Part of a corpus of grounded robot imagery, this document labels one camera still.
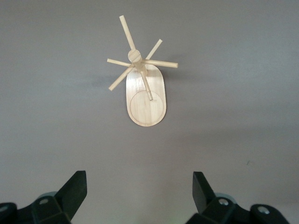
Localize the wooden cup rack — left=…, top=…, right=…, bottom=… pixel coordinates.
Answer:
left=107, top=15, right=179, bottom=127

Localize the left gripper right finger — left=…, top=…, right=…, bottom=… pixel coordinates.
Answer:
left=186, top=171, right=289, bottom=224

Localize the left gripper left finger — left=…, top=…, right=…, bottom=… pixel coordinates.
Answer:
left=0, top=170, right=88, bottom=224

